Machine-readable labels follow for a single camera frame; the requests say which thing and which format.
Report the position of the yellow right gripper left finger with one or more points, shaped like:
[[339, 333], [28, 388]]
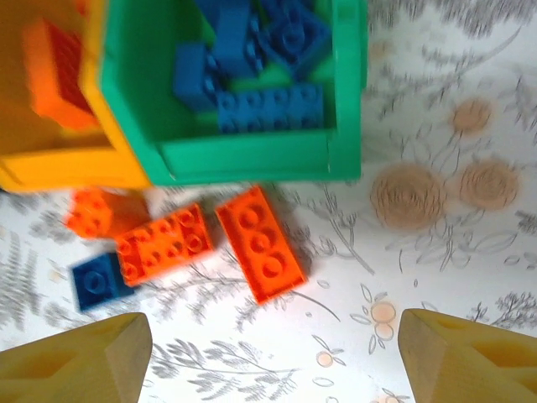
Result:
[[71, 369]]

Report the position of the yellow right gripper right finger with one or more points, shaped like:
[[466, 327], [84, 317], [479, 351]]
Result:
[[461, 373]]

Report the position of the long orange lego brick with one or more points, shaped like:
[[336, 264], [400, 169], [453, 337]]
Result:
[[168, 243], [260, 243], [58, 71]]

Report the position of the blue lego brick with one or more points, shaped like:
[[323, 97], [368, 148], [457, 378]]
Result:
[[235, 38], [96, 281], [270, 109], [293, 35], [191, 77]]

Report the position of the floral patterned table cover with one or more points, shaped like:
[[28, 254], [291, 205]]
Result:
[[419, 273]]

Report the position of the small orange lego brick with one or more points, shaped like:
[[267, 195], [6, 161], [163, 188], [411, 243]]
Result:
[[90, 212]]

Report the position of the yellow plastic bin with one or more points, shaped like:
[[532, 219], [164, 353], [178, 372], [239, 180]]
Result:
[[63, 168]]

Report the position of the green plastic bin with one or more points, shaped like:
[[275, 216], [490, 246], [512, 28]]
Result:
[[251, 159]]

